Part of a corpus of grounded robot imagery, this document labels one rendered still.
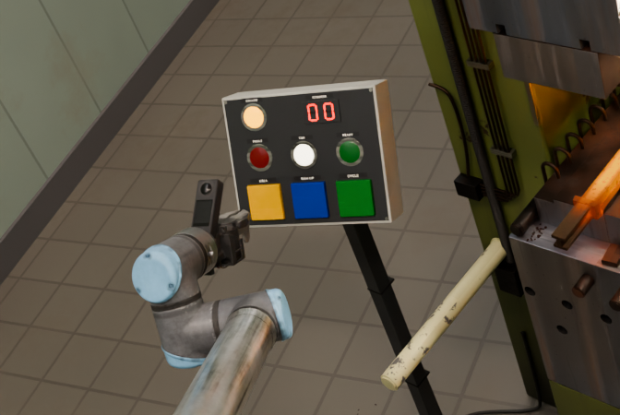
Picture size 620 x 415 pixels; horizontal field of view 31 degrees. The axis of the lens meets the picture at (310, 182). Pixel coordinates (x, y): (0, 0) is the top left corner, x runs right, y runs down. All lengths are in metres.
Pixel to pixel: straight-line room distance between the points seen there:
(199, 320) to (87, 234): 2.33
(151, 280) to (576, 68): 0.79
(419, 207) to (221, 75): 1.35
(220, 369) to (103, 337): 2.14
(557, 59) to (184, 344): 0.79
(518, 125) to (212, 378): 0.94
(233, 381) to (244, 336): 0.14
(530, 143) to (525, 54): 0.42
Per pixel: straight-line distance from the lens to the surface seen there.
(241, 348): 1.73
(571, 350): 2.37
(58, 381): 3.74
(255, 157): 2.30
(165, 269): 1.90
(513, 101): 2.24
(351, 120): 2.20
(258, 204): 2.32
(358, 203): 2.23
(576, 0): 1.77
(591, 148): 2.24
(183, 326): 1.93
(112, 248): 4.10
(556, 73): 1.90
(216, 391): 1.60
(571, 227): 2.03
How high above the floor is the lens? 2.43
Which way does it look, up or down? 38 degrees down
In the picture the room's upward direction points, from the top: 23 degrees counter-clockwise
